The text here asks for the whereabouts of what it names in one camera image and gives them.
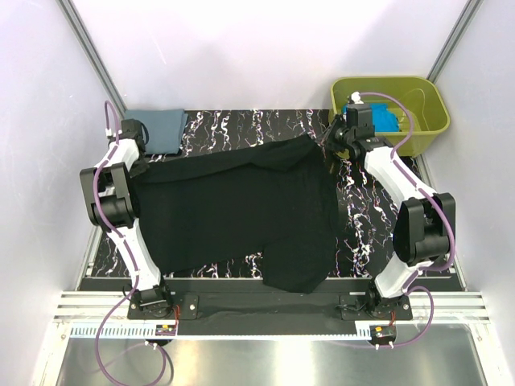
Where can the olive green plastic tub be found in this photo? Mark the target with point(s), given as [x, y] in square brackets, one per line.
[409, 98]

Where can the right rear frame post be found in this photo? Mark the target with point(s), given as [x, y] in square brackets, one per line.
[462, 23]

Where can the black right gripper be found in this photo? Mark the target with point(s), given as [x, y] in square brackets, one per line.
[331, 137]

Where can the white slotted cable duct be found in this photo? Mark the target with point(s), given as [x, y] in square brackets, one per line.
[345, 331]

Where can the folded grey t shirt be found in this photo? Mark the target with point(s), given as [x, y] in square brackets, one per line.
[164, 129]

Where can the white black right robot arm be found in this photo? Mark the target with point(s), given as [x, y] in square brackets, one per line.
[424, 232]

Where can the left rear frame post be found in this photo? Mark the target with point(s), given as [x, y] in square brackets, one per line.
[85, 40]

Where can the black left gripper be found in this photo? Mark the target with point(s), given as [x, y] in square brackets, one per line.
[141, 166]

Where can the blue t shirt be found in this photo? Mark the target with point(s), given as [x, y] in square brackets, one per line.
[383, 120]

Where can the silver aluminium frame rail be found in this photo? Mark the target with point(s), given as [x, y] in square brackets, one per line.
[448, 307]

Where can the black t shirt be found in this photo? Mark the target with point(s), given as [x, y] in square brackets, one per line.
[277, 199]

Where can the frame post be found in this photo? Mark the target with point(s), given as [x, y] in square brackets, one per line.
[85, 40]
[462, 23]

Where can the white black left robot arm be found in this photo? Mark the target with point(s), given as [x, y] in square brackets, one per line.
[112, 205]

